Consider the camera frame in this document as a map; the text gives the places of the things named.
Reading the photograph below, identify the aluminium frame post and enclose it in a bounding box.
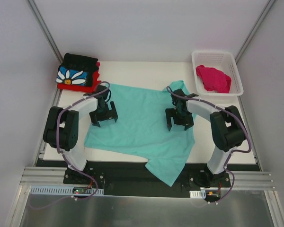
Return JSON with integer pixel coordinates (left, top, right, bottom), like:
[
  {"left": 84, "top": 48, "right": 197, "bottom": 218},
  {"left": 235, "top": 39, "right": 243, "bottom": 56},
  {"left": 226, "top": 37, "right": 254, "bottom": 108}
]
[
  {"left": 235, "top": 0, "right": 277, "bottom": 63},
  {"left": 27, "top": 0, "right": 62, "bottom": 63}
]

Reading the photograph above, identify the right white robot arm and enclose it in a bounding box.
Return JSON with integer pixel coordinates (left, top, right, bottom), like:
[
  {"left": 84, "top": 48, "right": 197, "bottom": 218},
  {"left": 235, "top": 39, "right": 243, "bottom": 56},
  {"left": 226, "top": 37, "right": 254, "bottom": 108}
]
[{"left": 165, "top": 86, "right": 251, "bottom": 188}]

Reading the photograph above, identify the left aluminium frame post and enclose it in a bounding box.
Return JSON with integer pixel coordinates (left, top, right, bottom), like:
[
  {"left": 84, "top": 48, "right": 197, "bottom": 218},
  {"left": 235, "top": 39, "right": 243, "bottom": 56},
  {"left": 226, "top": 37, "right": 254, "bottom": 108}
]
[{"left": 27, "top": 0, "right": 62, "bottom": 63}]

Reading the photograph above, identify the teal t shirt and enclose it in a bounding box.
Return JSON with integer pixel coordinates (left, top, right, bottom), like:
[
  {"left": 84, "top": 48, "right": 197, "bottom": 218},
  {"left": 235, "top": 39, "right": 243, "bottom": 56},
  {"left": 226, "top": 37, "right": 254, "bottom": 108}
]
[{"left": 84, "top": 84, "right": 195, "bottom": 186}]

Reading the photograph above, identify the white plastic basket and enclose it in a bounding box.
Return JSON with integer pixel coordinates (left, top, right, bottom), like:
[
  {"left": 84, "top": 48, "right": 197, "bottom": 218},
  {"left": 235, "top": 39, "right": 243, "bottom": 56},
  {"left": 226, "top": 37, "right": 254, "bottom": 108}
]
[{"left": 191, "top": 50, "right": 244, "bottom": 97}]

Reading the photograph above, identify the white cable duct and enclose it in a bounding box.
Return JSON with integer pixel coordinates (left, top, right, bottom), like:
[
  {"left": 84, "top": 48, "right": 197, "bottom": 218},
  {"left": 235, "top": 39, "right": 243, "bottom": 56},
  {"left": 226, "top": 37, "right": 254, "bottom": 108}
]
[
  {"left": 189, "top": 190, "right": 206, "bottom": 199},
  {"left": 31, "top": 186, "right": 104, "bottom": 196}
]

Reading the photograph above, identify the magenta t shirt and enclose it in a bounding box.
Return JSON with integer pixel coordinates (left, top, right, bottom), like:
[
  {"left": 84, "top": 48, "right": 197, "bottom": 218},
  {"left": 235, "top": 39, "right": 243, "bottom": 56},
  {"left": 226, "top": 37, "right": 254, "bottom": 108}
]
[{"left": 196, "top": 65, "right": 232, "bottom": 94}]

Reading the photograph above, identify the right white cable duct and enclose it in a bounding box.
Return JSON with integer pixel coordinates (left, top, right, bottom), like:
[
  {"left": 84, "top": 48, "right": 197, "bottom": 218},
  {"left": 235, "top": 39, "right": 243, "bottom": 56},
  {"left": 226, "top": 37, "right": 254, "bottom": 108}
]
[{"left": 189, "top": 190, "right": 206, "bottom": 199}]

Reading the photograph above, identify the right aluminium frame post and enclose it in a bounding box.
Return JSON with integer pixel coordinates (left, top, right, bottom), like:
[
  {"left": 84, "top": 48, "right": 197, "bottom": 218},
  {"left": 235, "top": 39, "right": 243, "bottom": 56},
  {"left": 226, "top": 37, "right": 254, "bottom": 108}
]
[{"left": 235, "top": 0, "right": 277, "bottom": 63}]

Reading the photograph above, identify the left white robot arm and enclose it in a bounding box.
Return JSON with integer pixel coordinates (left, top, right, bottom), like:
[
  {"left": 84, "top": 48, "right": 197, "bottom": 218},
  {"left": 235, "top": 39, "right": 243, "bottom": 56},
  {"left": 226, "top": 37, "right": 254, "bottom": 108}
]
[{"left": 43, "top": 81, "right": 118, "bottom": 184}]

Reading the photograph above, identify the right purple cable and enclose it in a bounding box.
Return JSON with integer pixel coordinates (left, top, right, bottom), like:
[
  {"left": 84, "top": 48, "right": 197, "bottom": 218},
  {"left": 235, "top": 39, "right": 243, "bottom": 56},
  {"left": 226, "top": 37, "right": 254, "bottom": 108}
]
[{"left": 166, "top": 86, "right": 252, "bottom": 208}]

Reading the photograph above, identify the red folded t shirt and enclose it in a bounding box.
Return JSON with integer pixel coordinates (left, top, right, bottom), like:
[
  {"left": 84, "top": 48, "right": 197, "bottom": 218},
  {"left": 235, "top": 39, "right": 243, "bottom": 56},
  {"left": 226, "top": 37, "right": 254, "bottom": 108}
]
[{"left": 56, "top": 70, "right": 101, "bottom": 93}]

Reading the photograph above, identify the left white cable duct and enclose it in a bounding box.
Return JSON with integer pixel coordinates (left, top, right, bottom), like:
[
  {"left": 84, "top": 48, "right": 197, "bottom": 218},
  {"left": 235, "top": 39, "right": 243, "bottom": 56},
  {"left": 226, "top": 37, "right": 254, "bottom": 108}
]
[{"left": 31, "top": 186, "right": 104, "bottom": 196}]

